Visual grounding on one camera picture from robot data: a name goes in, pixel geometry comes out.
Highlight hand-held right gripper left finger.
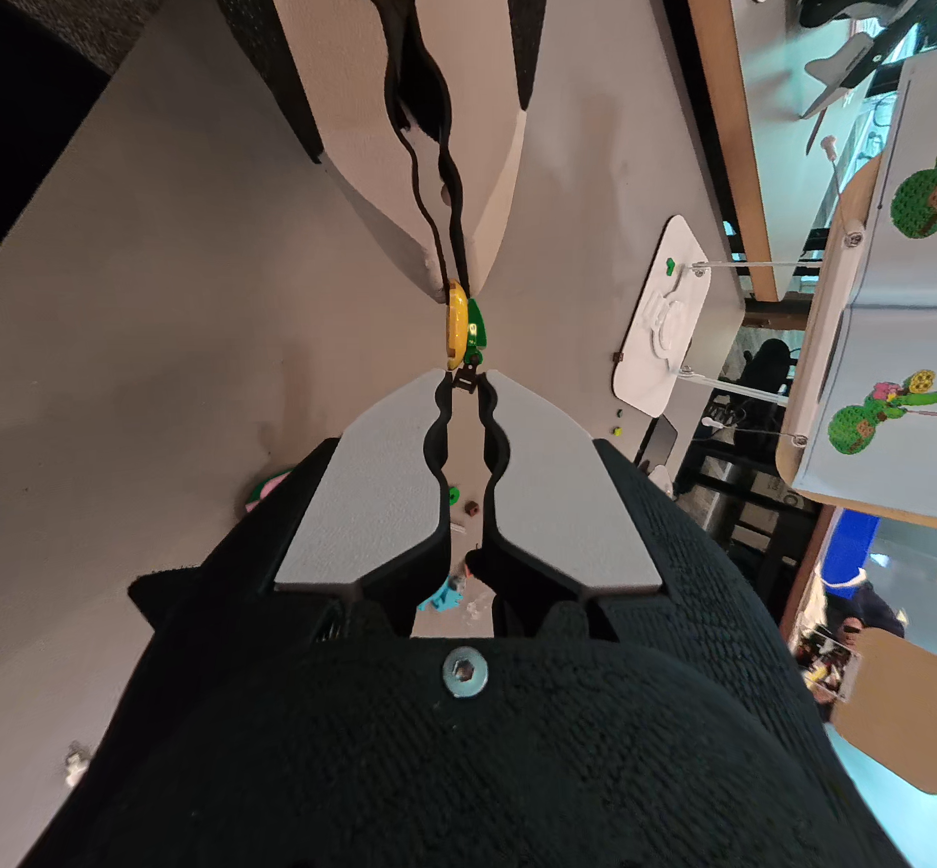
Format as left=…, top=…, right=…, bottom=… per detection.
left=273, top=369, right=452, bottom=598

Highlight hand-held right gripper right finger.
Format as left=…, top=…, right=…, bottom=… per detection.
left=478, top=369, right=665, bottom=601

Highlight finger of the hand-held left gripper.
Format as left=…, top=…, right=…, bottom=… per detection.
left=268, top=0, right=450, bottom=300
left=412, top=0, right=530, bottom=298

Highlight yellow round disc brick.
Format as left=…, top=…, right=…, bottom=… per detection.
left=445, top=281, right=471, bottom=372

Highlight green plant brick model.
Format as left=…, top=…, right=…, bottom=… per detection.
left=245, top=467, right=295, bottom=514

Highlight light blue bricks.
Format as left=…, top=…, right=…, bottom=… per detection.
left=417, top=575, right=468, bottom=613

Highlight black office chair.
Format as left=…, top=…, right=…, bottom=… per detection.
left=721, top=337, right=799, bottom=430

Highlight blue storage bin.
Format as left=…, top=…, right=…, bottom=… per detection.
left=815, top=508, right=881, bottom=599

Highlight instruction booklet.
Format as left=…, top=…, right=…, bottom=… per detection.
left=793, top=55, right=937, bottom=510

